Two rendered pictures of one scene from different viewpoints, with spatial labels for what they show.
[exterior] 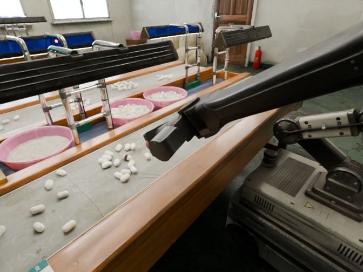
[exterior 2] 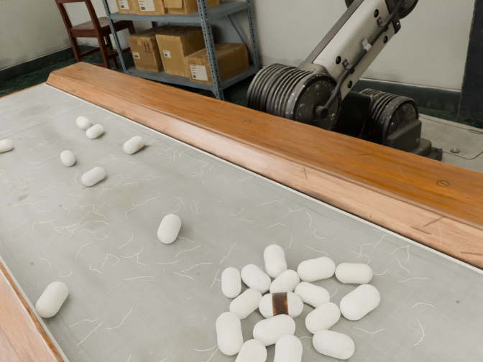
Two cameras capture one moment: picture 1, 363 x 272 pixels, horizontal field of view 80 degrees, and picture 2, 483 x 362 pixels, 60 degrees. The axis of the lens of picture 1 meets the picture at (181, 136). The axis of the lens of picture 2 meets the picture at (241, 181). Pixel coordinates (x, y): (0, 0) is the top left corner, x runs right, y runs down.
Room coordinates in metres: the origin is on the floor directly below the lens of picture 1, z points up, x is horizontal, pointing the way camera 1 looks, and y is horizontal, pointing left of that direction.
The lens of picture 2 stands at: (0.85, 0.20, 1.03)
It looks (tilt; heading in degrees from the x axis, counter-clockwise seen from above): 32 degrees down; 283
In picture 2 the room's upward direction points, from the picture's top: 10 degrees counter-clockwise
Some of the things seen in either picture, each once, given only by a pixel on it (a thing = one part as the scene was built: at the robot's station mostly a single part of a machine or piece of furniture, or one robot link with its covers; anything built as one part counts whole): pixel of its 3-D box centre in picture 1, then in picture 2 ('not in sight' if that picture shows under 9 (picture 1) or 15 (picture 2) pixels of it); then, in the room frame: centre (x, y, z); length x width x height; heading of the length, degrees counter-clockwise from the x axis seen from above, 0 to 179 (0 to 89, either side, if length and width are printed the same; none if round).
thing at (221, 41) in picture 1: (246, 34); not in sight; (1.40, -0.39, 1.08); 0.62 x 0.08 x 0.07; 140
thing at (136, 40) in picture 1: (136, 43); not in sight; (6.71, 1.28, 0.32); 0.42 x 0.42 x 0.64; 55
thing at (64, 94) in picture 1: (99, 110); not in sight; (0.72, 0.30, 0.90); 0.20 x 0.19 x 0.45; 140
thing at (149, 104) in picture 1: (129, 115); not in sight; (1.05, 0.28, 0.72); 0.27 x 0.27 x 0.10
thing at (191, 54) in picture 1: (186, 58); not in sight; (4.13, -0.10, 0.40); 0.74 x 0.56 x 0.38; 146
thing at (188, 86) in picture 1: (184, 56); not in sight; (1.72, -0.02, 0.90); 0.20 x 0.19 x 0.45; 140
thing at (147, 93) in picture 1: (165, 100); not in sight; (1.26, 0.10, 0.72); 0.27 x 0.27 x 0.10
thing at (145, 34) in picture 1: (175, 29); not in sight; (1.77, 0.04, 1.08); 0.62 x 0.08 x 0.07; 140
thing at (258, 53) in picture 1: (257, 57); not in sight; (5.06, -1.72, 0.25); 0.18 x 0.14 x 0.49; 145
